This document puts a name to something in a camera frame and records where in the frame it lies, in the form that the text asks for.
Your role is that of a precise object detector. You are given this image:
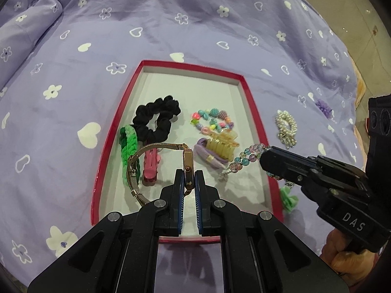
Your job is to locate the person's right hand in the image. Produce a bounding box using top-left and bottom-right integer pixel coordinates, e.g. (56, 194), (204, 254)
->
(321, 230), (379, 277)

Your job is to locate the purple floral duvet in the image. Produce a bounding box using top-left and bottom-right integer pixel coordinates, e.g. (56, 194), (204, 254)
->
(0, 0), (371, 293)

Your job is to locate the green braided hair tie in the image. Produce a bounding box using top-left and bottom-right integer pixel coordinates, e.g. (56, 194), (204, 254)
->
(119, 124), (143, 186)

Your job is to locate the red shallow box tray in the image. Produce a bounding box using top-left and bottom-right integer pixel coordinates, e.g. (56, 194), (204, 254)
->
(91, 60), (285, 245)

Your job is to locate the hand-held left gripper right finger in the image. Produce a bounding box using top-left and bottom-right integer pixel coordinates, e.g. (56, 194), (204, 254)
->
(194, 169), (349, 293)

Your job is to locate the pink hair clip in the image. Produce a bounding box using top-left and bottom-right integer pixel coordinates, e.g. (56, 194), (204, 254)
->
(142, 147), (162, 187)

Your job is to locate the white pearl bracelet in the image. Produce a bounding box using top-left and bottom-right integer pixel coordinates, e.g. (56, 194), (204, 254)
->
(275, 110), (298, 149)

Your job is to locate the green flower hair clip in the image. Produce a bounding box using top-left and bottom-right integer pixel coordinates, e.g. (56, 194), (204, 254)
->
(279, 186), (298, 212)

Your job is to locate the purple flower scrunchie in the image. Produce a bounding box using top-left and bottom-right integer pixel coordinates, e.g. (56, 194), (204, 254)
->
(315, 98), (332, 118)

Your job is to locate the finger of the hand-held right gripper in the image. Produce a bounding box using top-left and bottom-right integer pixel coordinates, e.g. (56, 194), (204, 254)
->
(259, 152), (336, 204)
(269, 146), (366, 190)

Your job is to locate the colourful bead bracelet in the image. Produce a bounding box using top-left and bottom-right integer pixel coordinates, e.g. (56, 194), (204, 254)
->
(190, 108), (235, 135)

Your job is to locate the yellow claw hair clip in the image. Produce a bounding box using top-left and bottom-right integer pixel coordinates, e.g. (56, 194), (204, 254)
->
(202, 129), (239, 160)

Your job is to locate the yellow mat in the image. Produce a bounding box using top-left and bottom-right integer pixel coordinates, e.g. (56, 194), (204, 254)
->
(348, 58), (371, 171)

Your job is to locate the black scrunchie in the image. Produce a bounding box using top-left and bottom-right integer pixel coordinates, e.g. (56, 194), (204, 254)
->
(132, 95), (181, 145)

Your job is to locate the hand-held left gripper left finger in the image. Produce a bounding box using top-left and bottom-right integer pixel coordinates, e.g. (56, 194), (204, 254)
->
(27, 169), (185, 293)

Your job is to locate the purple hair tie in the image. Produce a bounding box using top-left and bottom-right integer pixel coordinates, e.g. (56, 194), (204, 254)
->
(193, 138), (236, 169)

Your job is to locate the gold mesh wristwatch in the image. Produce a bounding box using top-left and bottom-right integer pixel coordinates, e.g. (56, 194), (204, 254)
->
(127, 142), (194, 206)

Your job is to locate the glass bead bracelet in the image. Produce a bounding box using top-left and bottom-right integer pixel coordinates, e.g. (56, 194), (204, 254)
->
(220, 143), (295, 188)

